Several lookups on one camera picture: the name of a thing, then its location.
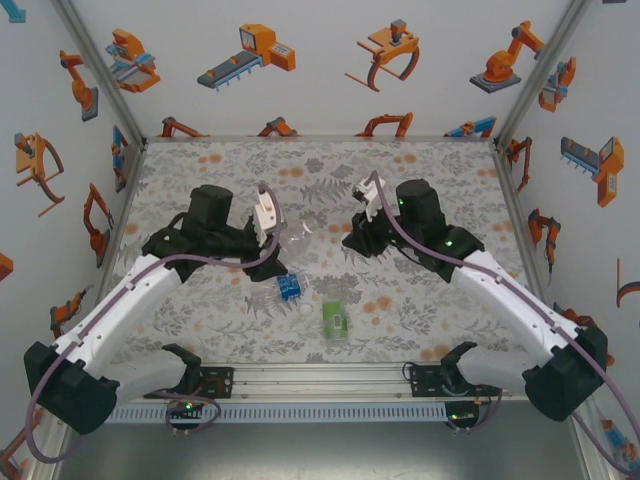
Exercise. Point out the clear bottle with blue label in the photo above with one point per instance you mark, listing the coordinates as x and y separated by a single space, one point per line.
287 287

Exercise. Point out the clear unlabelled plastic bottle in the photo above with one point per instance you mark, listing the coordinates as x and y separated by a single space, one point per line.
300 242

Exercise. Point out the white cap with blue print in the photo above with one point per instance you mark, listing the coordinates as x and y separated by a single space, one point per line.
307 230

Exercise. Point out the plain white bottle cap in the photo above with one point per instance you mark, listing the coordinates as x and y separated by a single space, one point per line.
304 310

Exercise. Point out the clear bottle with green label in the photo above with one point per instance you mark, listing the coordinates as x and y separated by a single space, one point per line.
335 320

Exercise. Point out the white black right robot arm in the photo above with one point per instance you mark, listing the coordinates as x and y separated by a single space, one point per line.
500 300

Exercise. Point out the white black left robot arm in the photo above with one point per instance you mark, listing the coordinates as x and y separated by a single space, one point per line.
115 315

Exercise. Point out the small circuit board green light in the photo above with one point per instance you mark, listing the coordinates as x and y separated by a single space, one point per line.
460 416
187 407

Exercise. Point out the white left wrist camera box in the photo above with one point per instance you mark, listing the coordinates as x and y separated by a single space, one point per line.
265 220

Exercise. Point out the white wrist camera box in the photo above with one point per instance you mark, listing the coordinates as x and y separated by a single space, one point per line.
370 200
265 220

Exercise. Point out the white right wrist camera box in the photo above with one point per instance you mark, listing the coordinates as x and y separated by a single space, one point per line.
370 200

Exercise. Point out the aluminium table side rail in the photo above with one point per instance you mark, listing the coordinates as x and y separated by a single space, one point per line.
510 190
123 200

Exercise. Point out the aluminium table end rail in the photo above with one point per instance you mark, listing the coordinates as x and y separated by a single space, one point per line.
320 138

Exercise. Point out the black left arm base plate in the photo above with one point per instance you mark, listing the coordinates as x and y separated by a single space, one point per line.
222 390

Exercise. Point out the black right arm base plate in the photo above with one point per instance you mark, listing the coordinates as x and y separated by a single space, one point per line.
420 385

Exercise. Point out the aluminium frame post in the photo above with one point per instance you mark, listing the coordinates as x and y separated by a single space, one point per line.
545 65
95 60

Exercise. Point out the aluminium frame leg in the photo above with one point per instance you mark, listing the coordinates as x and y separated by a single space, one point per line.
50 470
595 455

